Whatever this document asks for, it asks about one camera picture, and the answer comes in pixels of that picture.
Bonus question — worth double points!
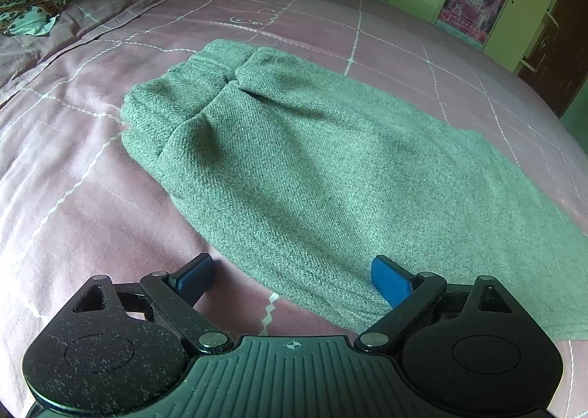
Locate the pink checked bed sheet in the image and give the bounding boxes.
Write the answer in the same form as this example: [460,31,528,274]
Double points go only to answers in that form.
[0,0,588,418]

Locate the mauve folded blanket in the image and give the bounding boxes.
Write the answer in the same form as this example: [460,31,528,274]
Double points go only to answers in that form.
[0,0,292,103]

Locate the brown wooden door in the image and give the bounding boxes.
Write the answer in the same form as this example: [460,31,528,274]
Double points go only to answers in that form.
[518,0,588,119]

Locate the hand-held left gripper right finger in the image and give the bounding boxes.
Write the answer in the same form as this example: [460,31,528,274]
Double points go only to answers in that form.
[355,255,515,354]

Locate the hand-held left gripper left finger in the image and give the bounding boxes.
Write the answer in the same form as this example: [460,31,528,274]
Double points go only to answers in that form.
[72,253,231,357]

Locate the wall poster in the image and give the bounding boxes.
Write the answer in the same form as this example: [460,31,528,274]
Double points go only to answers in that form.
[435,0,509,46]

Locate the grey-green pants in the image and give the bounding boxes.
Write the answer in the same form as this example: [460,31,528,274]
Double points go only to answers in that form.
[120,39,588,342]

